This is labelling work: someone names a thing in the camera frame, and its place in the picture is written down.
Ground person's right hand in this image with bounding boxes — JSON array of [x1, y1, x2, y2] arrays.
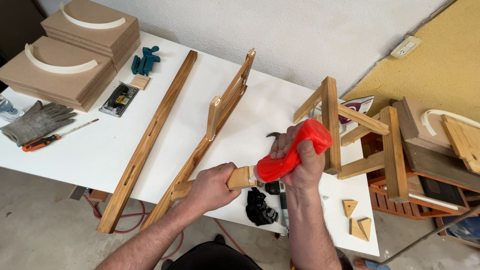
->
[[270, 124, 326, 191]]

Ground person's left hand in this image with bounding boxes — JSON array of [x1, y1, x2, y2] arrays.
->
[[184, 162, 242, 215]]

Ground red glue bottle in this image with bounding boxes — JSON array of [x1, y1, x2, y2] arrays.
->
[[255, 119, 334, 183]]

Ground short wooden rail piece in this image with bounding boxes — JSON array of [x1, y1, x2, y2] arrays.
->
[[172, 165, 260, 201]]

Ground triangular wooden block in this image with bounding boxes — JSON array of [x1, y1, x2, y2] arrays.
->
[[341, 199, 359, 219], [358, 217, 373, 241], [349, 217, 367, 242]]

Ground black grey striped glove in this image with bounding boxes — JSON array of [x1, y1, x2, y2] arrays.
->
[[245, 187, 279, 227]]

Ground person's black clothing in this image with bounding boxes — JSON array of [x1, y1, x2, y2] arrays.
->
[[160, 234, 264, 270]]

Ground long slotted wooden plank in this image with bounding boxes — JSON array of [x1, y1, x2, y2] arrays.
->
[[96, 50, 198, 234]]

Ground white purple clothes iron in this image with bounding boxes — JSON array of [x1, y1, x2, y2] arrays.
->
[[337, 95, 375, 126]]

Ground long wooden leg with rails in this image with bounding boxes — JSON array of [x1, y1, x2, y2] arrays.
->
[[140, 48, 257, 232]]

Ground orange wooden slatted crate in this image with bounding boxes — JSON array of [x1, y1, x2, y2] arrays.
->
[[361, 131, 480, 221]]

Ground table trestle support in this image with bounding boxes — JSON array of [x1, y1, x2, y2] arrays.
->
[[69, 185, 110, 203]]

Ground thick fibreboard block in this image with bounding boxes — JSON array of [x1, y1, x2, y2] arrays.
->
[[391, 96, 480, 184]]

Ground black packaged sanding block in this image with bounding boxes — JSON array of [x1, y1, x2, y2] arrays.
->
[[98, 81, 140, 118]]

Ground small square wooden block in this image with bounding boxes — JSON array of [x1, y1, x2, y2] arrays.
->
[[130, 74, 151, 91]]

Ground white curved strip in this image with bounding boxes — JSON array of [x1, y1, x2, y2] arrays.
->
[[24, 43, 99, 75], [59, 2, 127, 30], [420, 109, 480, 137]]

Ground teal plastic clamp jig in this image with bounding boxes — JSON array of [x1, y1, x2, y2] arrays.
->
[[131, 46, 161, 77]]

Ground flat wooden panel piece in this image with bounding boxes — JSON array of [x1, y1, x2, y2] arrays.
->
[[440, 114, 480, 175]]

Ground blue plastic container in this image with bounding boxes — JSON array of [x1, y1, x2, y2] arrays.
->
[[442, 215, 480, 245]]

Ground grey work glove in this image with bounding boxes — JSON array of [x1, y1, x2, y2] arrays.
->
[[0, 100, 78, 147]]

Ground larger brown fibreboard stack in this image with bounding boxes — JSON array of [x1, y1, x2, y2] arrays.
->
[[0, 35, 118, 113]]

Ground smaller brown fibreboard stack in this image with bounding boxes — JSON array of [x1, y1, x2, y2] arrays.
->
[[40, 0, 141, 73]]

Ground clear plastic water bottle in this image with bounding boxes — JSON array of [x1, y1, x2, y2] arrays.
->
[[0, 94, 24, 123]]

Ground black cordless power tool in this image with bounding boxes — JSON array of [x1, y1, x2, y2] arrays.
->
[[264, 181, 290, 241]]

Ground wooden stool frame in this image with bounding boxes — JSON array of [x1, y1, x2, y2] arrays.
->
[[293, 76, 410, 203]]

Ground red hose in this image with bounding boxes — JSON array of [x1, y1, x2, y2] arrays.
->
[[82, 193, 246, 261]]

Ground broom with grey handle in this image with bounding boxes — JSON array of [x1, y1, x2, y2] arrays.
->
[[354, 204, 480, 270]]

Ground white wall socket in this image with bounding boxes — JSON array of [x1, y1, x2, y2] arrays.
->
[[390, 35, 422, 59]]

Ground orange black handled hand tool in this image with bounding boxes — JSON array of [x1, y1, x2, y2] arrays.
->
[[21, 118, 100, 153]]

